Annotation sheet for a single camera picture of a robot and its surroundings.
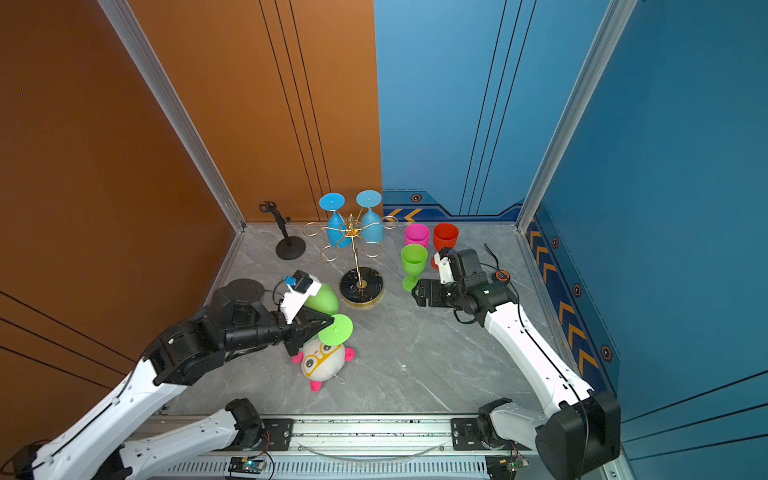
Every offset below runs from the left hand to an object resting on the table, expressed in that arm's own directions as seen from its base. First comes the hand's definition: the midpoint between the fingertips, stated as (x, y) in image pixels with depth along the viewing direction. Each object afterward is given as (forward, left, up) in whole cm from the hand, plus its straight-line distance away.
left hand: (332, 317), depth 61 cm
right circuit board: (-22, -40, -31) cm, 55 cm away
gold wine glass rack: (+26, -1, -28) cm, 39 cm away
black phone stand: (+43, +27, -28) cm, 58 cm away
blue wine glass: (+35, +5, -10) cm, 36 cm away
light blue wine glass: (+37, -6, -11) cm, 39 cm away
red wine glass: (+37, -29, -15) cm, 50 cm away
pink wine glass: (+39, -20, -16) cm, 47 cm away
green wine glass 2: (-1, -2, -3) cm, 3 cm away
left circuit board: (-22, +23, -32) cm, 45 cm away
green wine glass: (+31, -19, -18) cm, 40 cm away
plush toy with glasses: (-1, +6, -24) cm, 25 cm away
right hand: (+14, -21, -12) cm, 28 cm away
